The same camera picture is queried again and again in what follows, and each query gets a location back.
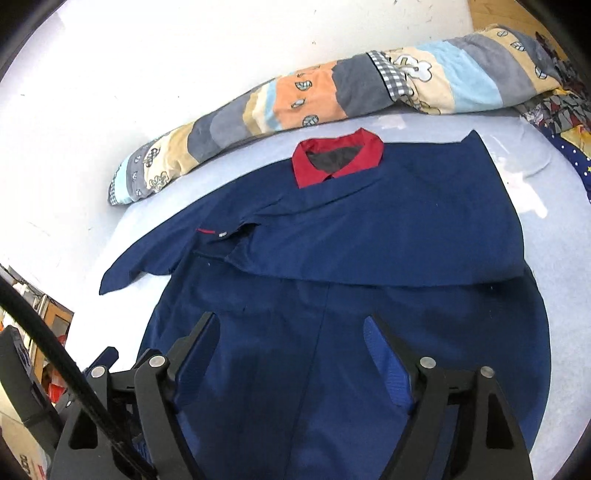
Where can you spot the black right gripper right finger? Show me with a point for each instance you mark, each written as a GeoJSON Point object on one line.
{"type": "Point", "coordinates": [460, 424]}

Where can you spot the grey red patterned cloth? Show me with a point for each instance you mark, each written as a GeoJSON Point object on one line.
{"type": "Point", "coordinates": [566, 109]}

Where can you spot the light blue bed sheet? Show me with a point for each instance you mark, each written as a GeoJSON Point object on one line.
{"type": "Point", "coordinates": [547, 193]}

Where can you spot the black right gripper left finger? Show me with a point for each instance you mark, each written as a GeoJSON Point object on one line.
{"type": "Point", "coordinates": [143, 402]}

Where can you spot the black device at left edge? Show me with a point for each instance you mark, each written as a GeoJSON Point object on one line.
{"type": "Point", "coordinates": [25, 393]}

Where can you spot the wooden headboard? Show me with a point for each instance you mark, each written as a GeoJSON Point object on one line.
{"type": "Point", "coordinates": [509, 13]}

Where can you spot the striped patchwork rolled quilt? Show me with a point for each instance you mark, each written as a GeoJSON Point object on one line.
{"type": "Point", "coordinates": [487, 70]}

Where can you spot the navy work shirt red collar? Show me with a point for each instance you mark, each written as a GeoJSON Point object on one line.
{"type": "Point", "coordinates": [295, 256]}

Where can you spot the navy star pattern pillow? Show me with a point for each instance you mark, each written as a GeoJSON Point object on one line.
{"type": "Point", "coordinates": [578, 159]}

